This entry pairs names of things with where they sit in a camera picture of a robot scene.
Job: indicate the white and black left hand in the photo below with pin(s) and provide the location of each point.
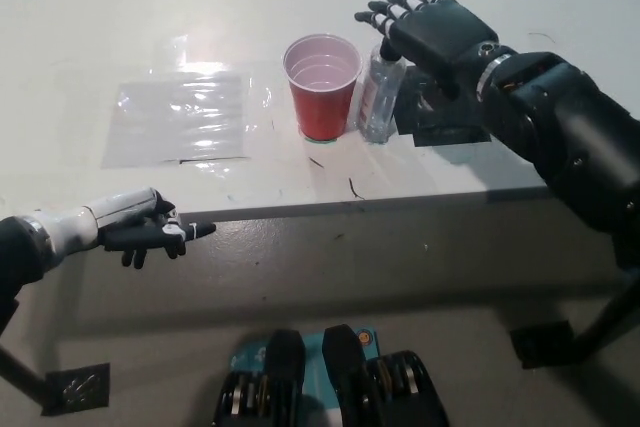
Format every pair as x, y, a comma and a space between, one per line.
75, 227

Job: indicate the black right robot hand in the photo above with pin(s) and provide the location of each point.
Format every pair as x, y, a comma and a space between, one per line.
445, 37

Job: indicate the clear soap bottle black pump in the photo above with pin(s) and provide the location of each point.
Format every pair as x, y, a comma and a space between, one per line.
380, 102

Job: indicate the black tape patch on table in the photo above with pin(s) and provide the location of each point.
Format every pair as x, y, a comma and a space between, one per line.
435, 132

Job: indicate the red plastic cup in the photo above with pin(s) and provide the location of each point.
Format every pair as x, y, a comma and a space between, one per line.
322, 107

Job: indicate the clear plastic sheet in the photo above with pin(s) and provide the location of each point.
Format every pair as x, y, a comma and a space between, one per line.
175, 122

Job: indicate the dark table leg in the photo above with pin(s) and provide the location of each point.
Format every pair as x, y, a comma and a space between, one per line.
20, 374
607, 317

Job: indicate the black floor tape patch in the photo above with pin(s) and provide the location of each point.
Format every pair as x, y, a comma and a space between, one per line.
80, 389
542, 344

